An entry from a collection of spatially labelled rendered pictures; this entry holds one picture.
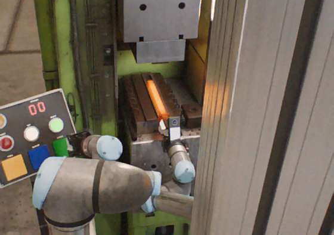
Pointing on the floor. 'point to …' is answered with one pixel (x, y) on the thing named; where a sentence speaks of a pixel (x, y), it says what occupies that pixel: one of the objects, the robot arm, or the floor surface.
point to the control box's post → (40, 211)
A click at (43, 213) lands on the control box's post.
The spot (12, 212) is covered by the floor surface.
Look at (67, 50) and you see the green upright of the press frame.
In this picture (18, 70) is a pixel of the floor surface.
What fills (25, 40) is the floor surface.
